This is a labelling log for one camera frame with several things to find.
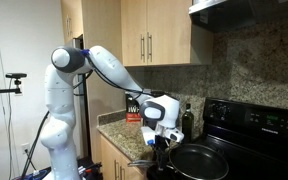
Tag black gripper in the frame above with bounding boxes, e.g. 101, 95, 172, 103
153, 133, 172, 171

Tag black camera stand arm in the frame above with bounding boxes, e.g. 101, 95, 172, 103
0, 78, 23, 101

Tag small black frying pan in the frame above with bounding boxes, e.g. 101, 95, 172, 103
127, 143, 230, 180

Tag steel range hood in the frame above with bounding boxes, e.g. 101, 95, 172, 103
188, 0, 288, 34

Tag steel cabinet bar handle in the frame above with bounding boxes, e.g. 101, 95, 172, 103
147, 32, 153, 64
140, 34, 146, 63

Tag wood cabinet over fridge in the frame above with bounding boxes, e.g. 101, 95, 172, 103
60, 0, 85, 45

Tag dark olive oil bottle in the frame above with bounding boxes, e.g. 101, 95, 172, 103
181, 103, 195, 144

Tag stainless steel fridge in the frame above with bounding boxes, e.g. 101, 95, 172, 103
72, 36, 92, 158

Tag black and red bag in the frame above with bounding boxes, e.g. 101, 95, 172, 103
125, 94, 142, 124

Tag black electric stove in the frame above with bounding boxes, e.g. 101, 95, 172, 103
145, 97, 288, 180

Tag black camera on stand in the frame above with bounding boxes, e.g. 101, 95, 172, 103
5, 72, 28, 80

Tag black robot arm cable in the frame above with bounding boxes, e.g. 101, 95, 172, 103
83, 52, 152, 98

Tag white wall outlet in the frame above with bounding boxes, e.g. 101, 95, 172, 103
20, 142, 31, 155

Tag tall wood side panel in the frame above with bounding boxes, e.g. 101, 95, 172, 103
81, 0, 127, 164

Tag light wood base cabinet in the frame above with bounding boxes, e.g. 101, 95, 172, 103
99, 134, 148, 180

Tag black base cable bundle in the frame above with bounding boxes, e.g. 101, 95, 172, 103
18, 111, 50, 180

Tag light wood cabinet door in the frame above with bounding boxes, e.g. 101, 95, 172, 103
120, 0, 148, 67
146, 0, 194, 66

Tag thin grey camera cable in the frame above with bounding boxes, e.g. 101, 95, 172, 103
6, 78, 14, 179

